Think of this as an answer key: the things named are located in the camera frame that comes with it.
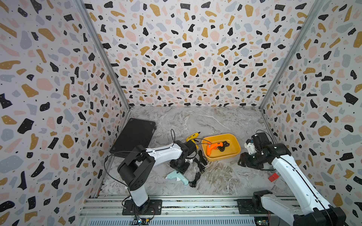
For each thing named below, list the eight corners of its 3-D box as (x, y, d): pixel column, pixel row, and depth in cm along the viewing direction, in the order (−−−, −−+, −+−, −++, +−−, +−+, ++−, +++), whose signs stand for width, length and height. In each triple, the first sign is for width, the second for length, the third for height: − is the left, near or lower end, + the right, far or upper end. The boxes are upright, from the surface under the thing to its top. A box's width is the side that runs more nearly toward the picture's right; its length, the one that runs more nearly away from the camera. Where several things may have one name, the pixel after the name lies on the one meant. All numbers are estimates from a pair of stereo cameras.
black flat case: (112, 154, 96) (108, 149, 90) (132, 122, 114) (129, 117, 108) (141, 160, 93) (138, 156, 88) (156, 127, 111) (155, 122, 106)
